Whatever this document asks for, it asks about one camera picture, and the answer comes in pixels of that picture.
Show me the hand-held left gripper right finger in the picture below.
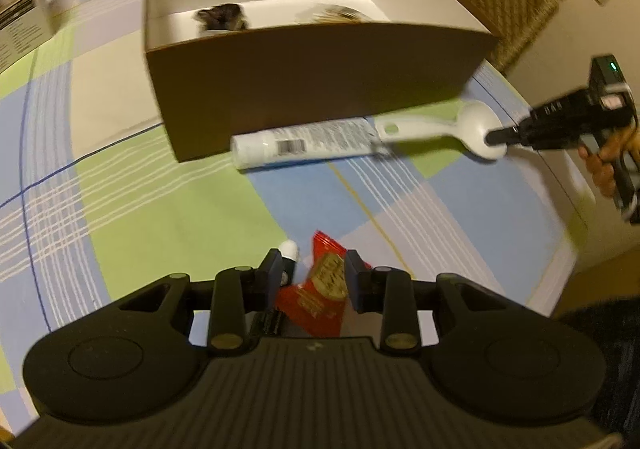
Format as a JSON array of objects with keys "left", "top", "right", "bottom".
[{"left": 344, "top": 250, "right": 507, "bottom": 355}]

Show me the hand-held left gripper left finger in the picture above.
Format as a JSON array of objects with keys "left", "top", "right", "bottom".
[{"left": 117, "top": 249, "right": 284, "bottom": 355}]

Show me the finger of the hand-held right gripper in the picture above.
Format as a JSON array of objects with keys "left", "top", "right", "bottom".
[{"left": 486, "top": 125, "right": 537, "bottom": 148}]

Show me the red snack packet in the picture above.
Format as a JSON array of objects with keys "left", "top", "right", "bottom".
[{"left": 276, "top": 230, "right": 374, "bottom": 338}]

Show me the white plastic rice paddle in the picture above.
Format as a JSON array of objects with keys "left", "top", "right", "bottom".
[{"left": 375, "top": 100, "right": 509, "bottom": 162}]

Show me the brown cardboard box white inside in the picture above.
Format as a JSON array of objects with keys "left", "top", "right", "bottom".
[{"left": 144, "top": 0, "right": 502, "bottom": 164}]

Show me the person's right hand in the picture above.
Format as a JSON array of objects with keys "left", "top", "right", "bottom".
[{"left": 579, "top": 123, "right": 640, "bottom": 200}]

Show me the black marker white cap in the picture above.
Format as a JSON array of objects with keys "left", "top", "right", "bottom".
[{"left": 250, "top": 239, "right": 300, "bottom": 336}]

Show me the white squeeze tube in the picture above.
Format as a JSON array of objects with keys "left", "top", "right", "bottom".
[{"left": 230, "top": 118, "right": 389, "bottom": 174}]

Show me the tan patterned object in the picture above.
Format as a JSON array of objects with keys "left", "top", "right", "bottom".
[{"left": 294, "top": 3, "right": 375, "bottom": 26}]

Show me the dark furry item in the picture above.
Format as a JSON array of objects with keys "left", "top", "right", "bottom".
[{"left": 193, "top": 2, "right": 251, "bottom": 33}]

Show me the white printed product box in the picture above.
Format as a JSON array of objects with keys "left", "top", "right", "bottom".
[{"left": 0, "top": 0, "right": 54, "bottom": 74}]

